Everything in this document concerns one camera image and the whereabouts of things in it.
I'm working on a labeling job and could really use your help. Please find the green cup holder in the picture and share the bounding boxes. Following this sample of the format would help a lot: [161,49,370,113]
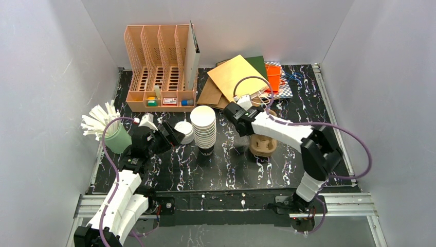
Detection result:
[103,124,132,154]

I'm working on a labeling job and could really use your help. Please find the white wrapped straws bundle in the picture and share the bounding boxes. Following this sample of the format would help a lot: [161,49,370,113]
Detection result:
[80,100,120,141]

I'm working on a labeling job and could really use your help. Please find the orange paper bag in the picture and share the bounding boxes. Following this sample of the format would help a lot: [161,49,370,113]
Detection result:
[265,64,281,93]

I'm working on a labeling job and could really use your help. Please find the dark green paper bag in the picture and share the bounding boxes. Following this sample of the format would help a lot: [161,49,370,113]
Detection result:
[208,55,267,83]

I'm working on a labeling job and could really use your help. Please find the blue cap small item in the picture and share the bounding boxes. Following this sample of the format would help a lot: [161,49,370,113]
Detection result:
[181,99,194,107]

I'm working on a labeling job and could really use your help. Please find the stack of white lids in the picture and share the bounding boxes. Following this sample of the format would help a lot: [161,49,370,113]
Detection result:
[174,121,194,145]

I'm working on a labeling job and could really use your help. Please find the cardboard two-cup carrier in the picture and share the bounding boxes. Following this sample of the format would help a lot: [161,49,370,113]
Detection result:
[249,134,277,157]

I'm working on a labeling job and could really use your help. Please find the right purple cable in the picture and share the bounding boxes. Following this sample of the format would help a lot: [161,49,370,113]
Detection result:
[233,76,373,236]

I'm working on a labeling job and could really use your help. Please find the green yellow small item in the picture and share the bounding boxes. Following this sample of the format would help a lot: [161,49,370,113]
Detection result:
[147,96,158,107]

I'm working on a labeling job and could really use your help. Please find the stack of paper cups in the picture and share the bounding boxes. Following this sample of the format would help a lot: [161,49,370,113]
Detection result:
[190,105,216,156]

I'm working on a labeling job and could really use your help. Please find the pink desk file organizer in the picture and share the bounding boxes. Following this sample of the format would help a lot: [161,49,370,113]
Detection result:
[124,23,197,112]

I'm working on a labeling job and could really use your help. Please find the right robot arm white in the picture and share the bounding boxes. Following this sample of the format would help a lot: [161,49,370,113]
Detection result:
[223,102,343,212]

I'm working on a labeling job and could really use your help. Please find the red white small box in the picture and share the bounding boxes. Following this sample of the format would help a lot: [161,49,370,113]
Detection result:
[162,97,177,105]

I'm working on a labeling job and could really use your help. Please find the tan paper bag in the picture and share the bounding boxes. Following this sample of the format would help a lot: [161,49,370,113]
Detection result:
[208,55,268,102]

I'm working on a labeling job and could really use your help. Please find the brown kraft paper bag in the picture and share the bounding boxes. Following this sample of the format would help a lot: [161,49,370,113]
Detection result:
[196,77,230,110]

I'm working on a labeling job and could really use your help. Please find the white folder in organizer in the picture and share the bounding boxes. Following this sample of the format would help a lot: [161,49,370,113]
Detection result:
[184,21,201,91]

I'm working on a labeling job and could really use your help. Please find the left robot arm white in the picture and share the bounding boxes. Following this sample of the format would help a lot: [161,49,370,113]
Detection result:
[73,118,186,246]

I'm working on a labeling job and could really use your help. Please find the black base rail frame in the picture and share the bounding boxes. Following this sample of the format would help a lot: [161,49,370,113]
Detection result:
[73,185,386,247]

